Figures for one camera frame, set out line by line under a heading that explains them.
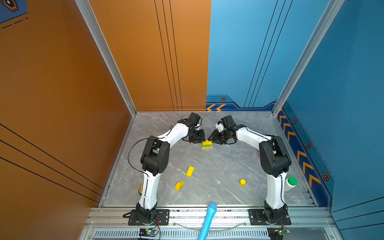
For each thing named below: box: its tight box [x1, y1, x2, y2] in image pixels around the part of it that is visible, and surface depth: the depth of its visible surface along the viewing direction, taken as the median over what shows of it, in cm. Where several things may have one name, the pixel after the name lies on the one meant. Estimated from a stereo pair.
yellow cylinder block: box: [239, 179, 247, 187], surface depth 84 cm
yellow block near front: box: [174, 181, 185, 192], surface depth 84 cm
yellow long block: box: [185, 166, 195, 178], surface depth 89 cm
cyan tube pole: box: [198, 202, 217, 240], surface depth 72 cm
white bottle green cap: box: [284, 176, 298, 192], surface depth 77 cm
